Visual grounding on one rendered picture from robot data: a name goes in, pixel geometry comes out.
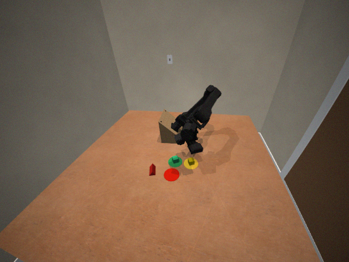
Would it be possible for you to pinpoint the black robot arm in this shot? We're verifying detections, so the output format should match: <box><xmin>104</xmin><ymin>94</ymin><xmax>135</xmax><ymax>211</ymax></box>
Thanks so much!
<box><xmin>171</xmin><ymin>85</ymin><xmax>221</xmax><ymax>145</ymax></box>

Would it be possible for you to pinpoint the green circle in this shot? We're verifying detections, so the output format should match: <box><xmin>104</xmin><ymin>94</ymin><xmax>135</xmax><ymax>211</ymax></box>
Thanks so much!
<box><xmin>168</xmin><ymin>157</ymin><xmax>182</xmax><ymax>167</ymax></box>

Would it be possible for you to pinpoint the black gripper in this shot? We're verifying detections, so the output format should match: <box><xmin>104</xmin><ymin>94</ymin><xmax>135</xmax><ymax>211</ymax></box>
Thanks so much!
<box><xmin>187</xmin><ymin>130</ymin><xmax>203</xmax><ymax>154</ymax></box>

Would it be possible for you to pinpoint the yellow circle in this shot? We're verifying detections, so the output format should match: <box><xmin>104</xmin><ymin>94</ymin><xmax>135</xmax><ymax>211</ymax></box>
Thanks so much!
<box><xmin>184</xmin><ymin>159</ymin><xmax>198</xmax><ymax>169</ymax></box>

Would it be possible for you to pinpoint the red circle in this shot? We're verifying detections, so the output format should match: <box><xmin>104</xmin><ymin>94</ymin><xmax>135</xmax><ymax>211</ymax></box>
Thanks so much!
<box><xmin>164</xmin><ymin>168</ymin><xmax>179</xmax><ymax>181</ymax></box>

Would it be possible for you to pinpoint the green block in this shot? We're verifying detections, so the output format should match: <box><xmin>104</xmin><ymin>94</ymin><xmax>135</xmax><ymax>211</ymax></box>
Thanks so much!
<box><xmin>172</xmin><ymin>156</ymin><xmax>179</xmax><ymax>163</ymax></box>

